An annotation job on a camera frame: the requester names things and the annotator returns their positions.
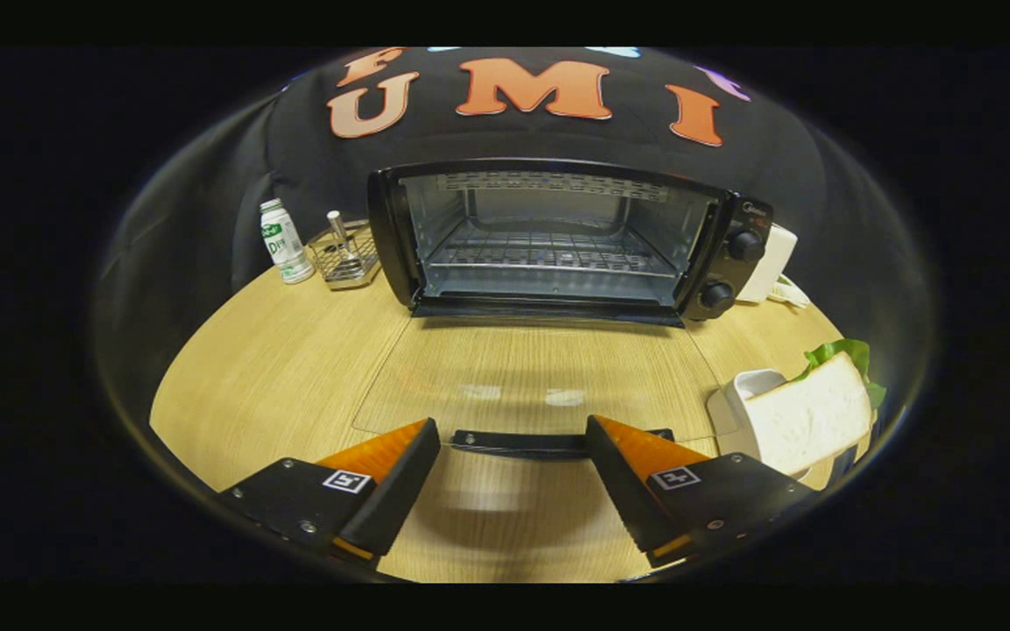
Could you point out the lettuce sandwich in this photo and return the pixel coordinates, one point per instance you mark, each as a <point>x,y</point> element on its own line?
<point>807,412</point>

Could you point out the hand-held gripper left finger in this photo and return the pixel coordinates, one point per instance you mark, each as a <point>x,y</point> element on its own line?
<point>400,491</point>

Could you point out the metal shaker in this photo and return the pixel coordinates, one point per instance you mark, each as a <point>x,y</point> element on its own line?
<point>340,232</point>

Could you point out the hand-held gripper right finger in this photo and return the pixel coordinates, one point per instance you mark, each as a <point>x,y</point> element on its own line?
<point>623,486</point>

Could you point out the white bottle with green label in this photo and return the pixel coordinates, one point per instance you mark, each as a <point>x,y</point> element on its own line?
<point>284,241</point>

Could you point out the white pop-up toaster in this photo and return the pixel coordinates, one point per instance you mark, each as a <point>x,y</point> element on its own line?
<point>772,258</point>

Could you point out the black toaster oven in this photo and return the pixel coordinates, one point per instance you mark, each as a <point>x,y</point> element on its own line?
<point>733,254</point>

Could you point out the white plastic tray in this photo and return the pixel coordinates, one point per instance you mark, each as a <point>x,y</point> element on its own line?
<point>737,399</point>

